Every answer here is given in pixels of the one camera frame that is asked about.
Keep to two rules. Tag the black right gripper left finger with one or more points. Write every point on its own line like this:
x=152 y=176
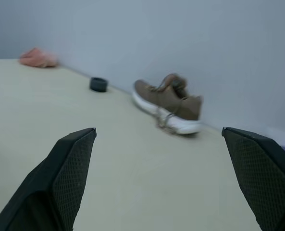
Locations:
x=48 y=183

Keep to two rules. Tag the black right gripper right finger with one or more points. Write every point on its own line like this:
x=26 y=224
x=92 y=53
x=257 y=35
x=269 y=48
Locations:
x=264 y=178

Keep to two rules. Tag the brown sneaker with white sole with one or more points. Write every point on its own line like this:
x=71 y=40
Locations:
x=190 y=108

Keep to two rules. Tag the small black round cap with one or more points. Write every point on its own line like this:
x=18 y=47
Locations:
x=98 y=84

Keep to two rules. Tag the pink crumpled cloth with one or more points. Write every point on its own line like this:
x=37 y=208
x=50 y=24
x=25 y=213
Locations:
x=37 y=59

